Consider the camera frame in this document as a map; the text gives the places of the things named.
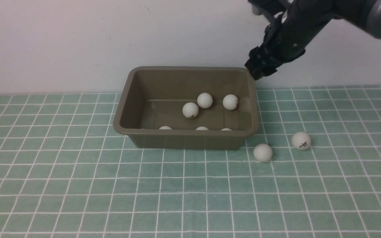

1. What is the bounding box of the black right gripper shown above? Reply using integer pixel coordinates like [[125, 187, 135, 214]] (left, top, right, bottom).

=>
[[244, 23, 307, 80]]

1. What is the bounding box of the white ball with logo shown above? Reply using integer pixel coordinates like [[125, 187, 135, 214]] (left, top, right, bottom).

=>
[[182, 102, 199, 119], [291, 132, 311, 150]]

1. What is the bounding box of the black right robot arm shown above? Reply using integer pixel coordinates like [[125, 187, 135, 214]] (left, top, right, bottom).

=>
[[245, 0, 381, 80]]

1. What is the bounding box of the olive green plastic bin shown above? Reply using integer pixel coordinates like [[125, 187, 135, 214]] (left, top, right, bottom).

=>
[[112, 66, 260, 150]]

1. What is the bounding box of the green checked tablecloth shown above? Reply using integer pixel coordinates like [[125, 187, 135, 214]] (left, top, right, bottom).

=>
[[0, 85, 381, 238]]

